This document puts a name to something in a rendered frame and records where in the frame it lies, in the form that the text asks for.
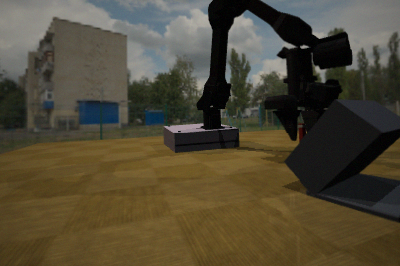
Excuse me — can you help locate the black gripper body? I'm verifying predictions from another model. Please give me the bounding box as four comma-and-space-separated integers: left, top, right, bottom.
264, 70, 333, 111

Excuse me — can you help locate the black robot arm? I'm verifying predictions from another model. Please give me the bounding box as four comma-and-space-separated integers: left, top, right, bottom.
196, 0, 352, 130

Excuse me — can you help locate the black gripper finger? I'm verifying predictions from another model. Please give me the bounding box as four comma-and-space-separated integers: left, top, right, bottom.
301, 110, 325, 132
273, 110, 302, 141

